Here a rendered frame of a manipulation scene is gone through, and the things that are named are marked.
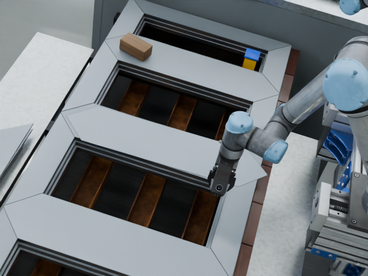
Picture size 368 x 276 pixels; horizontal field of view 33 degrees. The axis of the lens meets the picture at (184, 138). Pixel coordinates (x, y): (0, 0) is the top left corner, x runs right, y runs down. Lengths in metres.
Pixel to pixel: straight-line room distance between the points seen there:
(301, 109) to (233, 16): 1.02
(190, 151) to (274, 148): 0.46
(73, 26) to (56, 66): 1.42
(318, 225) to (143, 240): 0.56
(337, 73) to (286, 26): 1.24
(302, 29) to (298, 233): 0.92
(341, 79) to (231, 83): 1.00
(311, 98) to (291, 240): 0.67
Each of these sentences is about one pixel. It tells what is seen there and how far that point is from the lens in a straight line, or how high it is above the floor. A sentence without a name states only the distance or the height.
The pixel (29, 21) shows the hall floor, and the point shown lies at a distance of 4.07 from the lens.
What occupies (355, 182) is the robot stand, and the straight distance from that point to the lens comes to 2.08.
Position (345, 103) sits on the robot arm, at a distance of 1.59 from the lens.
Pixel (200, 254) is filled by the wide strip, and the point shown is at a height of 0.87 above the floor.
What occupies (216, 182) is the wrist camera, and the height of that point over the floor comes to 1.02.
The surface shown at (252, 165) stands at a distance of 2.23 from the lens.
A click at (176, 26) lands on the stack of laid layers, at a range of 2.75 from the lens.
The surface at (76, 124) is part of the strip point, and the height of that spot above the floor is 0.87.
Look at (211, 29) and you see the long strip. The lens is 2.74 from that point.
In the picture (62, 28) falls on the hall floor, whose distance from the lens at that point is 4.02.
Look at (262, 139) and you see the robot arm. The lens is 1.85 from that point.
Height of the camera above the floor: 2.52
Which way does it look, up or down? 47 degrees down
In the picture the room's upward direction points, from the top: 13 degrees clockwise
